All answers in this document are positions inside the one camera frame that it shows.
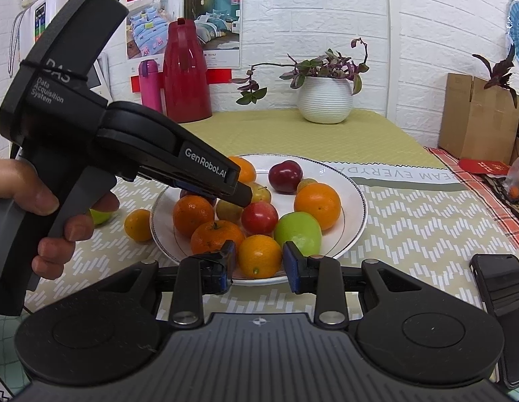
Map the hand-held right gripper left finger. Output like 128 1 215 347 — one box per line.
85 241 238 331

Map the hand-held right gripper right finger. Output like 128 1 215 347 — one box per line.
282 241 432 331

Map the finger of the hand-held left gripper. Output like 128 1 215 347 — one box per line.
136 166 254 209

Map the medium orange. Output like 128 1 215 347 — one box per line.
226 156 257 184

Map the tangerine with green stem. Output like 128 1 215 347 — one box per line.
190 220 245 256

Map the small orange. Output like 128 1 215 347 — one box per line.
124 208 153 243
237 234 284 279

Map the oval green mango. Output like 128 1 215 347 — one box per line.
273 212 323 257

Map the reddish orange tangerine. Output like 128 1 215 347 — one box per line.
172 195 215 238

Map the large orange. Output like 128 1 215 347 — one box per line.
293 182 342 232

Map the white plate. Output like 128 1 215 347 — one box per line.
151 153 368 287

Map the round green apple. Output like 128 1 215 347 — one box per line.
89 207 114 225

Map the person's left hand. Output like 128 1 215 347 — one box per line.
0 158 120 280

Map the white appliance with screen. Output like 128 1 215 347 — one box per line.
87 52 111 101

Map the pink bottle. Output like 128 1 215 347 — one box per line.
138 59 165 115

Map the white water purifier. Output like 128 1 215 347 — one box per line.
10 0 82 78

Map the red thermos jug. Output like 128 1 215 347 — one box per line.
162 17 213 124

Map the white potted plant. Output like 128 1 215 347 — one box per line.
230 38 370 125

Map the red envelope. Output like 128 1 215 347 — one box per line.
458 158 512 177

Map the black phone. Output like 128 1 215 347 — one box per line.
470 253 519 390

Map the plaid cloth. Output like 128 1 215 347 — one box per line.
425 146 519 246

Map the cardboard box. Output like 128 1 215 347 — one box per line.
438 72 519 160

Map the clear plastic bag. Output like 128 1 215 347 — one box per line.
505 159 519 202

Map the purple leaf plant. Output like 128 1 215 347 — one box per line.
472 44 519 109

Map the metal hose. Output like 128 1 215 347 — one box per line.
8 8 25 78

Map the wall poster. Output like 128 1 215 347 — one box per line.
125 0 242 93

